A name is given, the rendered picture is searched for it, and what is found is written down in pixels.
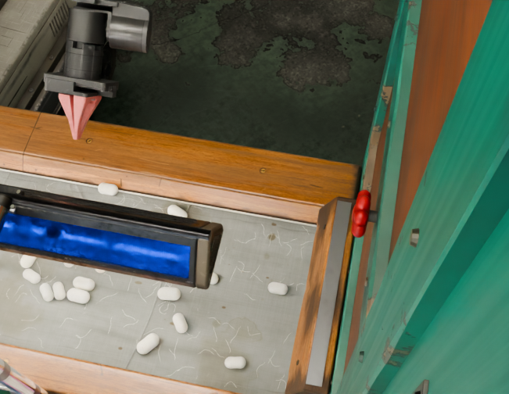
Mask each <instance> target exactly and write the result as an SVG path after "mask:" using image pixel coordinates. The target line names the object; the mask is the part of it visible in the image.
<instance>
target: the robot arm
mask: <svg viewBox="0 0 509 394"><path fill-rule="evenodd" d="M71 1H75V2H77V4H76V6H74V7H73V8H69V18H68V28H67V37H66V55H65V65H64V73H63V72H56V73H44V82H45V90H46V91H55V92H60V93H59V100H60V102H61V104H62V107H63V109H64V112H65V114H66V117H67V119H68V120H69V124H70V129H71V133H72V136H73V139H75V140H77V139H80V138H81V135H82V134H83V131H84V129H85V126H86V124H87V122H88V119H89V118H90V116H91V115H92V113H93V112H94V110H95V108H96V107H97V105H98V104H99V102H100V101H101V99H102V96H105V97H110V98H114V97H116V90H118V87H119V81H111V80H106V79H101V72H102V57H103V45H98V44H104V40H105V31H106V40H107V41H108V42H109V46H110V48H117V49H122V50H128V51H133V52H143V53H148V51H149V46H150V42H151V36H152V10H151V9H149V8H146V7H145V6H143V7H142V6H139V5H133V4H130V3H126V2H119V1H114V0H71ZM83 2H85V3H83ZM88 3H90V4H88ZM93 4H98V5H93ZM103 5H108V6H103ZM109 6H112V7H109ZM107 13H108V20H107V28H106V15H107Z"/></svg>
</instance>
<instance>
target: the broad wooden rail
mask: <svg viewBox="0 0 509 394"><path fill-rule="evenodd" d="M0 169H4V170H12V171H17V172H21V173H26V174H34V175H39V176H43V177H51V178H56V179H60V180H65V181H73V182H78V183H82V184H91V185H95V186H99V185H100V184H101V183H108V184H114V185H116V186H117V187H118V190H122V191H126V192H135V193H139V194H144V195H152V196H156V197H161V198H166V199H174V200H178V201H183V202H191V203H196V204H200V205H205V206H213V207H218V208H222V209H227V210H235V211H240V212H244V213H252V214H257V215H262V216H266V217H274V218H279V219H284V220H292V221H296V222H301V223H306V224H314V225H317V218H318V214H319V209H320V208H321V207H323V206H324V205H326V204H327V203H329V202H330V201H332V200H333V199H334V198H335V197H344V198H349V199H357V195H358V192H359V187H360V177H361V172H362V167H361V166H360V165H356V164H351V163H342V162H337V161H332V160H327V159H318V158H314V157H309V156H300V155H295V154H290V153H285V152H276V151H271V150H266V149H258V148H253V147H248V146H243V145H234V144H229V143H224V142H219V141H211V140H206V139H201V138H192V137H187V136H182V135H177V134H168V133H163V132H158V131H150V130H145V129H140V128H135V127H126V126H121V125H116V124H108V123H103V122H98V121H93V120H88V122H87V124H86V126H85V129H84V131H83V134H82V135H81V138H80V139H77V140H75V139H73V136H72V133H71V129H70V124H69V120H68V119H67V117H66V116H60V115H55V114H51V113H42V112H37V111H32V110H27V109H18V108H13V107H8V106H0Z"/></svg>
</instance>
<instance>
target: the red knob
mask: <svg viewBox="0 0 509 394"><path fill-rule="evenodd" d="M370 206H371V193H370V192H369V191H368V190H366V189H364V190H361V191H360V192H359V193H358V195H357V200H356V204H355V206H354V208H353V212H352V228H351V232H352V234H353V236H355V237H357V238H360V237H362V236H364V234H365V231H366V227H367V222H373V223H376V220H377V215H378V211H374V210H370Z"/></svg>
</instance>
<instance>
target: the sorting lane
mask: <svg viewBox="0 0 509 394"><path fill-rule="evenodd" d="M0 184H7V185H11V186H16V187H20V188H28V189H33V190H37V191H42V192H50V193H54V194H59V195H67V196H71V197H76V198H80V199H88V200H93V201H97V202H105V203H110V204H114V205H119V206H127V207H131V208H136V209H140V210H148V211H153V212H157V213H165V214H168V212H167V210H168V207H169V206H171V205H176V206H178V207H180V208H182V209H183V210H184V211H185V212H186V213H187V218H192V219H196V220H204V221H209V222H210V223H212V222H215V223H219V224H222V226H223V229H224V231H223V235H222V239H221V242H220V248H219V250H218V254H217V259H216V263H215V266H214V269H213V272H214V273H215V274H217V275H218V277H219V280H218V282H217V283H216V284H214V285H212V284H210V286H209V288H208V289H206V290H205V289H201V288H197V287H195V288H192V287H187V286H183V285H176V284H171V283H167V282H163V281H155V280H151V279H147V278H140V277H135V276H130V275H126V274H119V273H115V272H111V271H105V272H103V273H99V272H97V271H96V270H95V268H90V267H82V266H78V265H73V266H72V267H66V266H65V265H64V263H63V262H58V261H54V260H47V259H42V258H38V257H37V259H36V260H35V261H34V263H33V265H32V266H31V267H28V268H24V267H22V266H21V264H20V260H21V258H22V256H23V255H22V254H18V253H11V252H6V251H2V250H0V342H1V343H5V344H9V345H13V346H19V347H23V348H28V349H34V350H38V351H42V352H47V353H53V354H57V355H61V356H68V357H72V358H76V359H79V360H86V361H91V362H94V363H98V364H105V365H109V366H113V367H119V368H123V369H128V370H132V371H138V372H142V373H146V374H153V375H157V376H161V377H165V378H172V379H176V380H179V381H186V382H191V383H194V384H198V385H205V386H209V387H213V388H217V389H223V390H228V391H232V392H238V393H242V394H285V388H286V385H287V381H288V376H289V367H290V363H291V359H292V351H293V346H294V342H295V338H296V330H297V326H298V322H299V315H300V311H301V306H302V302H303V296H304V293H305V290H306V280H307V276H308V272H309V267H310V259H311V255H312V250H313V245H314V236H315V233H316V229H317V225H314V224H306V223H301V222H296V221H292V220H284V219H279V218H274V217H266V216H262V215H257V214H252V213H244V212H240V211H235V210H227V209H222V208H218V207H213V206H205V205H200V204H196V203H191V202H183V201H178V200H174V199H166V198H161V197H156V196H152V195H144V194H139V193H135V192H126V191H122V190H118V193H117V194H116V195H105V194H101V193H100V192H99V190H98V186H95V185H91V184H82V183H78V182H73V181H65V180H60V179H56V178H51V177H43V176H39V175H34V174H26V173H21V172H17V171H12V170H4V169H0ZM26 269H31V270H33V271H34V272H36V273H38V274H40V276H41V280H40V281H39V282H38V283H37V284H33V283H31V282H30V281H28V280H27V279H25V278H24V277H23V272H24V271H25V270H26ZM76 277H83V278H89V279H92V280H93V281H94V282H95V287H94V289H93V290H91V291H89V292H88V291H86V292H88V293H89V295H90V299H89V301H88V302H87V303H84V304H82V303H75V302H73V301H70V300H68V298H67V292H68V291H69V290H70V289H71V288H75V287H74V286H73V280H74V278H76ZM58 281H59V282H61V283H63V286H64V290H65V293H66V296H65V298H64V299H62V300H57V299H56V298H55V296H54V298H53V300H52V301H49V302H47V301H45V300H44V299H43V297H42V294H41V292H40V286H41V285H42V284H44V283H47V284H49V285H50V286H51V289H52V291H53V288H52V286H53V285H54V284H55V283H56V282H58ZM271 282H277V283H282V284H285V285H287V287H288V291H287V293H286V294H284V295H278V294H274V293H271V292H269V291H268V285H269V284H270V283H271ZM162 287H169V288H177V289H179V290H180V292H181V296H180V298H179V299H177V300H174V301H173V300H162V299H160V298H159V297H158V295H157V293H158V291H159V289H160V288H162ZM53 293H54V292H53ZM176 313H182V314H183V315H184V317H185V320H186V323H187V325H188V330H187V331H186V332H185V333H179V332H178V331H177V330H176V328H175V325H174V322H173V316H174V315H175V314H176ZM151 333H155V334H157V335H158V336H159V338H160V342H159V344H158V345H157V346H156V347H155V348H153V349H152V350H151V351H150V352H148V353H147V354H140V353H139V352H138V351H137V344H138V343H139V342H140V341H141V340H142V339H144V338H145V337H146V336H147V335H149V334H151ZM230 356H242V357H244V358H245V360H246V365H245V366H244V367H243V368H241V369H239V368H233V369H229V368H227V367H226V366H225V364H224V362H225V360H226V359H227V358H228V357H230Z"/></svg>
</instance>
